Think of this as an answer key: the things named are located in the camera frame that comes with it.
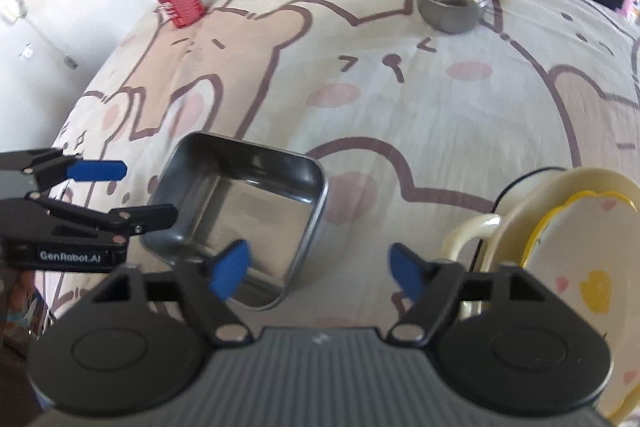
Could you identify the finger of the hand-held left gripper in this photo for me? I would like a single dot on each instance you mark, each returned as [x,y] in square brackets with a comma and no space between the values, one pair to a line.
[145,218]
[97,170]

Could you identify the red drink can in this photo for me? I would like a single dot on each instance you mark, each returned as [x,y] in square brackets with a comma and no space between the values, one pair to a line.
[181,2]

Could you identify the large rectangular steel tray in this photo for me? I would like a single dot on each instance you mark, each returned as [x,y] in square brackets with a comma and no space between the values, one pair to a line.
[240,192]

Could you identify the round steel bowl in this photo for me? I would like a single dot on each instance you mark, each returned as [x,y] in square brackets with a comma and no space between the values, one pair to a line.
[452,2]

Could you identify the white wall socket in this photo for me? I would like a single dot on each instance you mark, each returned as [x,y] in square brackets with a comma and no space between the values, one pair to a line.
[71,62]

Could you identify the cartoon printed tablecloth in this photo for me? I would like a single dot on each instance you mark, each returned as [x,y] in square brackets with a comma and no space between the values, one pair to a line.
[350,107]

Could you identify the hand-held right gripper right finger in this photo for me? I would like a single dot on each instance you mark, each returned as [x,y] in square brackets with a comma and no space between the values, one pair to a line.
[405,269]

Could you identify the floral yellow-rimmed ceramic bowl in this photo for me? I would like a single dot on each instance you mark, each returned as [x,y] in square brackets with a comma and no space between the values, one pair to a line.
[585,267]

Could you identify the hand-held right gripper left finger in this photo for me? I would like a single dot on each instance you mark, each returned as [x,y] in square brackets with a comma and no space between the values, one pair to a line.
[230,269]

